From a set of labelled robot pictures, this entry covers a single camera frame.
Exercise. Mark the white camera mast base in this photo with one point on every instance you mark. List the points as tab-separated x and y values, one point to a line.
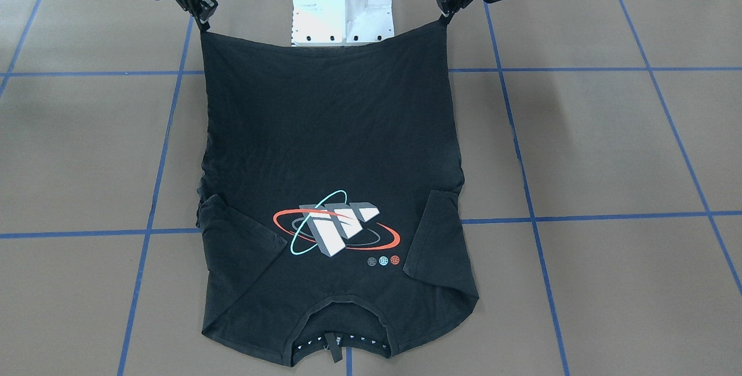
334	23

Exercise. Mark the black graphic t-shirt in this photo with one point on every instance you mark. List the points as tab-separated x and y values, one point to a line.
329	197

